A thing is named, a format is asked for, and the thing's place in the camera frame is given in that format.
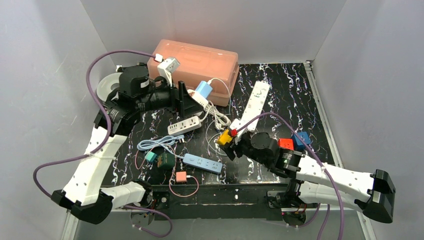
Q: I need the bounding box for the purple cable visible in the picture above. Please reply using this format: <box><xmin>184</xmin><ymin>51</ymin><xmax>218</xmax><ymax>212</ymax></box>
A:
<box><xmin>231</xmin><ymin>111</ymin><xmax>346</xmax><ymax>240</ymax></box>
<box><xmin>32</xmin><ymin>49</ymin><xmax>174</xmax><ymax>238</ymax></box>

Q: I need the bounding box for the white long power strip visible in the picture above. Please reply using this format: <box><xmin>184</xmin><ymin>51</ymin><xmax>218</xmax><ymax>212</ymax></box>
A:
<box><xmin>230</xmin><ymin>81</ymin><xmax>270</xmax><ymax>130</ymax></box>

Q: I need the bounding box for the yellow cube socket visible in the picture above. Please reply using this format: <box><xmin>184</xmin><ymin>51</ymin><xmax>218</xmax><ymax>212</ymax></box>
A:
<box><xmin>216</xmin><ymin>129</ymin><xmax>234</xmax><ymax>146</ymax></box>

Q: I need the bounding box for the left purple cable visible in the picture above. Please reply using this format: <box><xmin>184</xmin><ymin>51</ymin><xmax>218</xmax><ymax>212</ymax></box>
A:
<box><xmin>32</xmin><ymin>49</ymin><xmax>174</xmax><ymax>238</ymax></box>

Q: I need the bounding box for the white cube charger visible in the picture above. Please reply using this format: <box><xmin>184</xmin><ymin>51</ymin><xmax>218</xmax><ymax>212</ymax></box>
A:
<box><xmin>187</xmin><ymin>89</ymin><xmax>209</xmax><ymax>109</ymax></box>

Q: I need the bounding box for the grey filament spool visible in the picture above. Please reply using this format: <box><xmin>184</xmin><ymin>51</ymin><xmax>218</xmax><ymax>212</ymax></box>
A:
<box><xmin>96</xmin><ymin>72</ymin><xmax>122</xmax><ymax>102</ymax></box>

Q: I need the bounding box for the teal plug adapter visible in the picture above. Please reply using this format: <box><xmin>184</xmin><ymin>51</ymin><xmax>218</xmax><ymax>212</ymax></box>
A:
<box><xmin>145</xmin><ymin>151</ymin><xmax>158</xmax><ymax>163</ymax></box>

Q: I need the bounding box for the pink translucent plastic storage box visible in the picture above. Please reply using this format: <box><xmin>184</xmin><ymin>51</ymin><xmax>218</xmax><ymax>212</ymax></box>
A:
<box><xmin>154</xmin><ymin>39</ymin><xmax>239</xmax><ymax>107</ymax></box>

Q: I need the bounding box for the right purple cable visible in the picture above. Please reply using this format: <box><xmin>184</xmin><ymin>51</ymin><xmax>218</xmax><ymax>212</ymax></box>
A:
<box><xmin>231</xmin><ymin>111</ymin><xmax>346</xmax><ymax>240</ymax></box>

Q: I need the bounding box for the small light blue charger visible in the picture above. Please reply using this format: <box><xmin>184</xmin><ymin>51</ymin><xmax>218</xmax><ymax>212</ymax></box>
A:
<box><xmin>195</xmin><ymin>80</ymin><xmax>213</xmax><ymax>99</ymax></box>

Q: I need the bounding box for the red cube socket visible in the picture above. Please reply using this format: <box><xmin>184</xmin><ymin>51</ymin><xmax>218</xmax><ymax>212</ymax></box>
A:
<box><xmin>277</xmin><ymin>138</ymin><xmax>295</xmax><ymax>151</ymax></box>

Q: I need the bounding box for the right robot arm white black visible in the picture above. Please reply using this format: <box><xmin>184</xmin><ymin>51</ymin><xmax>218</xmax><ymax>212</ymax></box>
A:
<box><xmin>216</xmin><ymin>132</ymin><xmax>396</xmax><ymax>224</ymax></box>

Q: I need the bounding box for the white power cord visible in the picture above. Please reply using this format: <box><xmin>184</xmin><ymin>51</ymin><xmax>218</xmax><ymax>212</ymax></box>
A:
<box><xmin>198</xmin><ymin>100</ymin><xmax>232</xmax><ymax>131</ymax></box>

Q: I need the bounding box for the white usb charging hub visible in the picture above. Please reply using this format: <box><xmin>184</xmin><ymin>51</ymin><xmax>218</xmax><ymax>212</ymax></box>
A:
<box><xmin>167</xmin><ymin>116</ymin><xmax>202</xmax><ymax>136</ymax></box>

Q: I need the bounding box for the blue plug adapter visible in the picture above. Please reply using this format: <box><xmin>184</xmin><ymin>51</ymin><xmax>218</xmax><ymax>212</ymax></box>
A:
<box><xmin>291</xmin><ymin>131</ymin><xmax>311</xmax><ymax>152</ymax></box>

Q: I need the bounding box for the light blue power strip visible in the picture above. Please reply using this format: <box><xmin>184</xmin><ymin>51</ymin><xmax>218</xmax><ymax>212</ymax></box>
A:
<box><xmin>182</xmin><ymin>153</ymin><xmax>223</xmax><ymax>174</ymax></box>

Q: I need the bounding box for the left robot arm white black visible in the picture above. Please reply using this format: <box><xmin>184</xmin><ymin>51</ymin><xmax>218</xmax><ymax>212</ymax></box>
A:
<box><xmin>51</xmin><ymin>65</ymin><xmax>203</xmax><ymax>224</ymax></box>

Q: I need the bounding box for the aluminium frame rail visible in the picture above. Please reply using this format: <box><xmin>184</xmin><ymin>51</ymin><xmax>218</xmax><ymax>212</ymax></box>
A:
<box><xmin>60</xmin><ymin>210</ymin><xmax>79</xmax><ymax>240</ymax></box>

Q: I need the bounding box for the small pink usb charger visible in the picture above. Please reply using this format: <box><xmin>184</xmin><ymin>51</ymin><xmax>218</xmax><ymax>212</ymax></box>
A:
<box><xmin>175</xmin><ymin>171</ymin><xmax>188</xmax><ymax>183</ymax></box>

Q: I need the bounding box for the dark green cube charger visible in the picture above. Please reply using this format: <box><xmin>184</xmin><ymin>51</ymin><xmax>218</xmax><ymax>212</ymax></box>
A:
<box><xmin>157</xmin><ymin>152</ymin><xmax>176</xmax><ymax>171</ymax></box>

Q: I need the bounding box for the thin white usb cable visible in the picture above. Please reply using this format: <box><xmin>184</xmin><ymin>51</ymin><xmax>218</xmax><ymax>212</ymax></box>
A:
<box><xmin>204</xmin><ymin>78</ymin><xmax>233</xmax><ymax>158</ymax></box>

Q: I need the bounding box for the light blue cable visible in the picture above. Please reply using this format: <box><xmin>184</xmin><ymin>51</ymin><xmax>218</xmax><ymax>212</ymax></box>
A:
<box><xmin>137</xmin><ymin>134</ymin><xmax>186</xmax><ymax>160</ymax></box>

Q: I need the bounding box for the thin pink usb cable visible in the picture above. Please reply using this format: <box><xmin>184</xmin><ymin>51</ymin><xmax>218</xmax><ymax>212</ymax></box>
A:
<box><xmin>134</xmin><ymin>149</ymin><xmax>200</xmax><ymax>198</ymax></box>

